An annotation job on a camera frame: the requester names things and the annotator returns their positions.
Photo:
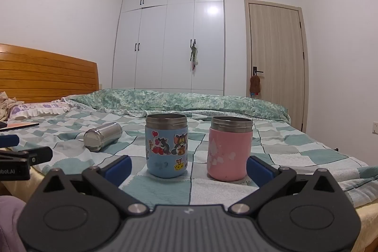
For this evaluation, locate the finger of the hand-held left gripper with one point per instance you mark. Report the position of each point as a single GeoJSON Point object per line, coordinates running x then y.
{"type": "Point", "coordinates": [35, 156]}
{"type": "Point", "coordinates": [9, 141]}

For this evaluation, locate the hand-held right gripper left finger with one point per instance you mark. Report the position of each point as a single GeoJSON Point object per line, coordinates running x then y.
{"type": "Point", "coordinates": [117, 170]}

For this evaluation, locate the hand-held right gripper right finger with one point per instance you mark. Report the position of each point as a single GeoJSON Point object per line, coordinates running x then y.
{"type": "Point", "coordinates": [260, 171]}

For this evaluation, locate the silver steel cup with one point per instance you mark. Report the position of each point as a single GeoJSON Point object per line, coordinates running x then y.
{"type": "Point", "coordinates": [102, 136]}

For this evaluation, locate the pink cup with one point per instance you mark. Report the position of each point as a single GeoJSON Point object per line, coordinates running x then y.
{"type": "Point", "coordinates": [227, 151]}

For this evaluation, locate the blue cartoon cup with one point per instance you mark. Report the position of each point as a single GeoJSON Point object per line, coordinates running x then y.
{"type": "Point", "coordinates": [167, 148]}

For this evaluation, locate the beige crumpled cloth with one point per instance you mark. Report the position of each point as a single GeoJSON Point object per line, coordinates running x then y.
{"type": "Point", "coordinates": [6, 106]}

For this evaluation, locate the purple floral pillow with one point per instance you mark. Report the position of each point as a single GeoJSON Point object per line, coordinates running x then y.
{"type": "Point", "coordinates": [38, 108]}

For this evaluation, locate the checked bed sheet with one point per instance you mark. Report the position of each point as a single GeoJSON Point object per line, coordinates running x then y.
{"type": "Point", "coordinates": [165, 190]}

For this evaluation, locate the person's purple pants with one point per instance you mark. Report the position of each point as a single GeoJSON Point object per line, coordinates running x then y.
{"type": "Point", "coordinates": [9, 225]}

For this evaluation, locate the wooden headboard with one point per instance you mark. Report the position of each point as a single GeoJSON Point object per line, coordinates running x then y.
{"type": "Point", "coordinates": [47, 75]}

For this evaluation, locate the brown hanging bag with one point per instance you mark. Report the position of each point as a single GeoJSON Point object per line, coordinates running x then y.
{"type": "Point", "coordinates": [255, 85]}

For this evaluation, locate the green floral quilt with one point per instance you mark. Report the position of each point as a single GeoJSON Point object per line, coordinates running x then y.
{"type": "Point", "coordinates": [189, 101]}

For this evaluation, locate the light wooden door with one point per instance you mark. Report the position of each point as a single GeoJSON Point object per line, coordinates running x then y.
{"type": "Point", "coordinates": [277, 63]}

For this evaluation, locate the hanging plush charm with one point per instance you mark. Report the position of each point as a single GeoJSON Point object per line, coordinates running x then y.
{"type": "Point", "coordinates": [194, 55]}

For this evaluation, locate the white wardrobe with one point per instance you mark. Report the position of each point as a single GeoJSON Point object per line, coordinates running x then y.
{"type": "Point", "coordinates": [165, 33]}

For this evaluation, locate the wall socket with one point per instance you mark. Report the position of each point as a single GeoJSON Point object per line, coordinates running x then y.
{"type": "Point", "coordinates": [375, 127]}

